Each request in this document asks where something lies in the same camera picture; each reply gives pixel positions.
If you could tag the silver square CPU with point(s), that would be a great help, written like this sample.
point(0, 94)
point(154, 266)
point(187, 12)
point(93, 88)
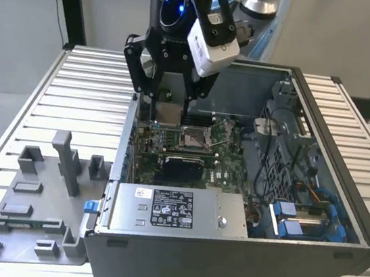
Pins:
point(168, 114)

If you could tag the blue case latch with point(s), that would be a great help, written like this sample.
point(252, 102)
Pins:
point(90, 207)

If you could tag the silver power supply unit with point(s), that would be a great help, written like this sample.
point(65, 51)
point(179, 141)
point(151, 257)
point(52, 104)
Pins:
point(128, 206)

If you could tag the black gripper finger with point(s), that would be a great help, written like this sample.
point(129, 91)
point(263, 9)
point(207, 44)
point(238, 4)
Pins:
point(132, 60)
point(201, 86)

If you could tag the black metal post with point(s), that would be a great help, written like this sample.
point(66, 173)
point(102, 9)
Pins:
point(76, 4)

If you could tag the grey plastic parts rack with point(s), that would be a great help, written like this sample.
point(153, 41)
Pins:
point(48, 195)

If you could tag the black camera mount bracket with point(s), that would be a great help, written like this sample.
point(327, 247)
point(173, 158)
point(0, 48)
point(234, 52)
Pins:
point(206, 4)

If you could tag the CPU socket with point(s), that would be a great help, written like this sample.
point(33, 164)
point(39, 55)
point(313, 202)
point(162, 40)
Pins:
point(192, 141)

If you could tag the green motherboard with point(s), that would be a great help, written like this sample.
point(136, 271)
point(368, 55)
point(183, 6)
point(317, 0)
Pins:
point(228, 171)

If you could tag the black open PC case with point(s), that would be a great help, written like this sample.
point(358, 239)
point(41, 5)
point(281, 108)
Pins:
point(187, 275)

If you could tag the hard disk in blue carrier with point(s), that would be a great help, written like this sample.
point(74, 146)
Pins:
point(290, 229)
point(286, 208)

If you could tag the black graphics card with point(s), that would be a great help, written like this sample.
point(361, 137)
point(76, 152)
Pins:
point(184, 170)

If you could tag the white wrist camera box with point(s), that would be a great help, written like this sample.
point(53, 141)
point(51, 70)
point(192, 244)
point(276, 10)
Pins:
point(212, 58)

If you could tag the black RAM slot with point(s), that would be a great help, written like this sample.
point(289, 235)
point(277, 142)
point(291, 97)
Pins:
point(202, 114)
point(176, 151)

